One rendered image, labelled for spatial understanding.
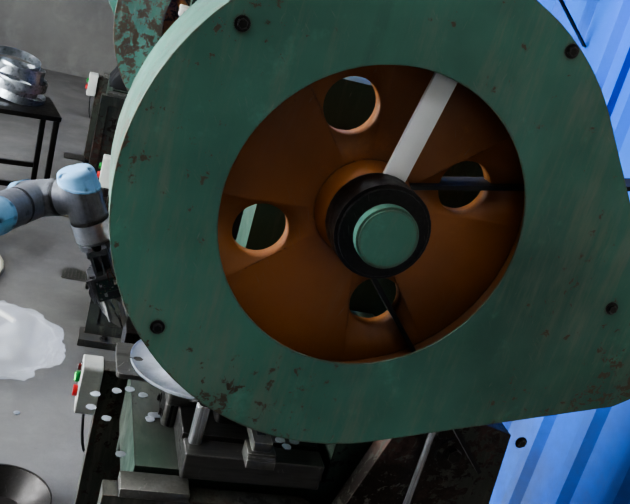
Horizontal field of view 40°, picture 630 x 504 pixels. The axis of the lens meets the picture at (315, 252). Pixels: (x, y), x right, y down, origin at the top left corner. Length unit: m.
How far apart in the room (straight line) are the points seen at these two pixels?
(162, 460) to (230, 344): 0.53
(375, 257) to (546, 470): 1.70
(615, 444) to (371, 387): 1.26
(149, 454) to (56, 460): 1.08
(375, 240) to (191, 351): 0.35
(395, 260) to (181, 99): 0.40
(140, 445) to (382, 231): 0.83
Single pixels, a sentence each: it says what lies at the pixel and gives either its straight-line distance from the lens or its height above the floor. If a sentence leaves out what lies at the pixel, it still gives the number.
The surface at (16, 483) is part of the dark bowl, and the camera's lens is 2.77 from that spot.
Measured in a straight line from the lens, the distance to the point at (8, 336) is 3.24.
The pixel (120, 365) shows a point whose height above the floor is 0.78.
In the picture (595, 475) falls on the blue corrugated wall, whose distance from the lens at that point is 2.71.
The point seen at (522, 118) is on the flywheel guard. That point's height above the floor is 1.54.
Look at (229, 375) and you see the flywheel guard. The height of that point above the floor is 1.03.
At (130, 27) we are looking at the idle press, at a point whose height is 1.29.
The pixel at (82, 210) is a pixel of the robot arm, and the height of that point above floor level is 1.12.
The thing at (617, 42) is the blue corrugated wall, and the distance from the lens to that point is 2.98.
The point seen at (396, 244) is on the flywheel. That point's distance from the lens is 1.32.
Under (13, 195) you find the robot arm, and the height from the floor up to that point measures 1.13.
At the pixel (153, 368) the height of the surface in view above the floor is 0.78.
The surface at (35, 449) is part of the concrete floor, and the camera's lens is 2.98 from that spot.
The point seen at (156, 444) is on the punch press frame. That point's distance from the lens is 1.93.
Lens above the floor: 1.71
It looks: 19 degrees down
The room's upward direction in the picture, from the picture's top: 16 degrees clockwise
